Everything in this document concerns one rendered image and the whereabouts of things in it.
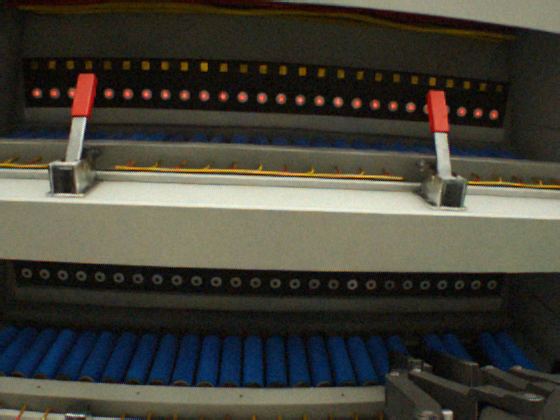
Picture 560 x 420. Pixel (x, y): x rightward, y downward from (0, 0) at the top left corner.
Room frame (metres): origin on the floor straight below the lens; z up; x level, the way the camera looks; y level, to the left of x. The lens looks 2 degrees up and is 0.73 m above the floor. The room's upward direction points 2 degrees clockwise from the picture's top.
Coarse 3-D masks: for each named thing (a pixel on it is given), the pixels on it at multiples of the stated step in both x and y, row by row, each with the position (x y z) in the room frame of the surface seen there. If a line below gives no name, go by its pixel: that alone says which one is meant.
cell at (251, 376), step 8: (256, 336) 0.40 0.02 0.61; (248, 344) 0.39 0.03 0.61; (256, 344) 0.39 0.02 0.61; (248, 352) 0.38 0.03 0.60; (256, 352) 0.38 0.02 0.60; (248, 360) 0.37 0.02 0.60; (256, 360) 0.37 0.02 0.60; (248, 368) 0.36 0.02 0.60; (256, 368) 0.36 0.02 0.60; (248, 376) 0.35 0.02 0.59; (256, 376) 0.35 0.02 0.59; (248, 384) 0.34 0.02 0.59
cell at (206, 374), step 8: (208, 336) 0.40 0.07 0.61; (208, 344) 0.39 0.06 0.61; (216, 344) 0.39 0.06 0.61; (208, 352) 0.37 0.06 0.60; (216, 352) 0.38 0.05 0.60; (200, 360) 0.37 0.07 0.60; (208, 360) 0.36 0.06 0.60; (216, 360) 0.37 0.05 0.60; (200, 368) 0.36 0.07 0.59; (208, 368) 0.35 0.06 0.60; (216, 368) 0.36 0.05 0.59; (200, 376) 0.35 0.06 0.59; (208, 376) 0.34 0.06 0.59; (216, 376) 0.35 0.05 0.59; (216, 384) 0.35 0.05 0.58
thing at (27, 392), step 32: (0, 384) 0.31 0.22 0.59; (32, 384) 0.31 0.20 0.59; (64, 384) 0.31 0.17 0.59; (96, 384) 0.32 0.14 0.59; (96, 416) 0.31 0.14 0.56; (128, 416) 0.31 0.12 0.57; (160, 416) 0.31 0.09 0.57; (192, 416) 0.32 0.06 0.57; (224, 416) 0.32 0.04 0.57; (256, 416) 0.32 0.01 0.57; (288, 416) 0.32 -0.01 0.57; (320, 416) 0.32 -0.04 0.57; (352, 416) 0.33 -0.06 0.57; (384, 416) 0.33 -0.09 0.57
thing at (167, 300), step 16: (16, 288) 0.41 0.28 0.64; (32, 288) 0.42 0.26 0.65; (48, 288) 0.42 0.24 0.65; (64, 288) 0.42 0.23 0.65; (80, 288) 0.42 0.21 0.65; (112, 304) 0.43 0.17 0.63; (128, 304) 0.43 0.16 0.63; (144, 304) 0.43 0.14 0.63; (160, 304) 0.43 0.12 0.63; (176, 304) 0.43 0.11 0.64; (192, 304) 0.43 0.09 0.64; (208, 304) 0.43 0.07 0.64; (224, 304) 0.43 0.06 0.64; (240, 304) 0.43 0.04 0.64; (256, 304) 0.43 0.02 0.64; (272, 304) 0.43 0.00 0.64; (288, 304) 0.44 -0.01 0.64; (304, 304) 0.44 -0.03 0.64; (320, 304) 0.44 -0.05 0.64; (336, 304) 0.44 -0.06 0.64; (352, 304) 0.44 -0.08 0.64; (368, 304) 0.44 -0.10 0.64; (384, 304) 0.44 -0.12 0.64; (400, 304) 0.44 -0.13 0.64; (416, 304) 0.44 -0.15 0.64; (432, 304) 0.45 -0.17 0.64; (448, 304) 0.45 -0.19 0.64; (464, 304) 0.45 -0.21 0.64; (480, 304) 0.45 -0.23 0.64; (496, 304) 0.45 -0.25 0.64; (528, 304) 0.44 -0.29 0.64; (0, 320) 0.42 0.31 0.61; (528, 320) 0.44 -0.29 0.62; (544, 320) 0.41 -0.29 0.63; (512, 336) 0.45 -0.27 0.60; (528, 336) 0.44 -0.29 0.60; (544, 336) 0.41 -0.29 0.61; (528, 352) 0.42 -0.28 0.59; (544, 352) 0.41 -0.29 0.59; (544, 368) 0.39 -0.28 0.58
